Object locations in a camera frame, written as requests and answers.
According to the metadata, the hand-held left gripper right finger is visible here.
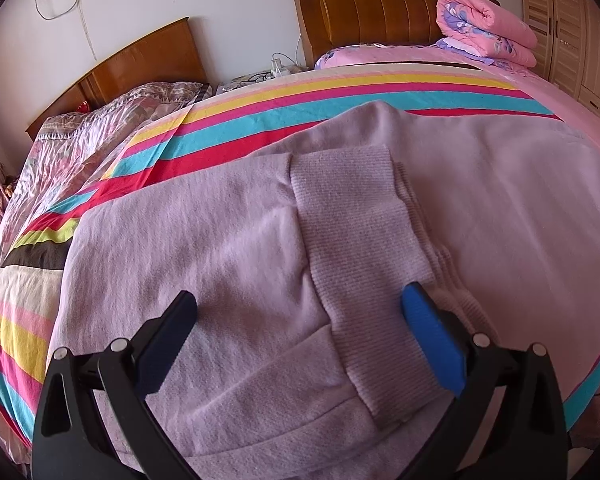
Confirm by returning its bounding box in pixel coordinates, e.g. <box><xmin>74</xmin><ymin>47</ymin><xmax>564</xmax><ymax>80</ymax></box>
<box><xmin>400</xmin><ymin>282</ymin><xmax>573</xmax><ymax>480</ymax></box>

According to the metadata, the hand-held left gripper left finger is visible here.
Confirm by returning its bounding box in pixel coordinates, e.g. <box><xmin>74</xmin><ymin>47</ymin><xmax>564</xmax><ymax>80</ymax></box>
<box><xmin>30</xmin><ymin>290</ymin><xmax>201</xmax><ymax>480</ymax></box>

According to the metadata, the lilac sweatshirt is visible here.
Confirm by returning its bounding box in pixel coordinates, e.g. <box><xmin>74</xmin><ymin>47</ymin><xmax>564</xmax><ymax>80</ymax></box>
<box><xmin>45</xmin><ymin>101</ymin><xmax>600</xmax><ymax>480</ymax></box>

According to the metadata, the rainbow striped blanket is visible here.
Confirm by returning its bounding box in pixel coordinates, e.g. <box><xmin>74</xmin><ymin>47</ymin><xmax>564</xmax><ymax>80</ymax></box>
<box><xmin>0</xmin><ymin>62</ymin><xmax>600</xmax><ymax>448</ymax></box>

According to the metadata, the plain wooden headboard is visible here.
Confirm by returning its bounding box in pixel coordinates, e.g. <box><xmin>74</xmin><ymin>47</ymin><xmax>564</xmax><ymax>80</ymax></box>
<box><xmin>26</xmin><ymin>16</ymin><xmax>211</xmax><ymax>142</ymax></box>

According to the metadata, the pink bed sheet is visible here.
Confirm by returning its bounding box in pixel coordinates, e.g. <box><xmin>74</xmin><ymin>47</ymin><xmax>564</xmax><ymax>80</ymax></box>
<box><xmin>485</xmin><ymin>57</ymin><xmax>600</xmax><ymax>161</ymax></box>

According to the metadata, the pink floral pillow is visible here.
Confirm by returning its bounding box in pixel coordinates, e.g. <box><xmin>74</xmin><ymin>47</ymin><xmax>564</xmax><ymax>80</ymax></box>
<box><xmin>314</xmin><ymin>45</ymin><xmax>486</xmax><ymax>71</ymax></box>

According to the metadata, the rolled pink floral quilt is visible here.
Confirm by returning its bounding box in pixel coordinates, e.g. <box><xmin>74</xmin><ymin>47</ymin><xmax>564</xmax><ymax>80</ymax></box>
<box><xmin>436</xmin><ymin>0</ymin><xmax>538</xmax><ymax>67</ymax></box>

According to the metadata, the padded wooden headboard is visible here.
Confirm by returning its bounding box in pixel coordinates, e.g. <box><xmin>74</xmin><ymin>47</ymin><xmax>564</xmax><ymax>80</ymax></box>
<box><xmin>288</xmin><ymin>0</ymin><xmax>501</xmax><ymax>70</ymax></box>

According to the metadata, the cream wardrobe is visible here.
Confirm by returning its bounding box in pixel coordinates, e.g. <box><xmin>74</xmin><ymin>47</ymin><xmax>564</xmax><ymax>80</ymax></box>
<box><xmin>517</xmin><ymin>0</ymin><xmax>600</xmax><ymax>126</ymax></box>

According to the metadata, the white charging cable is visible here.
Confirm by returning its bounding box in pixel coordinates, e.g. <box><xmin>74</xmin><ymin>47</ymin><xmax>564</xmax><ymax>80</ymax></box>
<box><xmin>271</xmin><ymin>35</ymin><xmax>306</xmax><ymax>68</ymax></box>

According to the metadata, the white wall cable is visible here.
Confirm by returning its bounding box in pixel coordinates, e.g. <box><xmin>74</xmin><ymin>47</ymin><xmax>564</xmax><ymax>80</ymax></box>
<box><xmin>34</xmin><ymin>0</ymin><xmax>98</xmax><ymax>61</ymax></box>

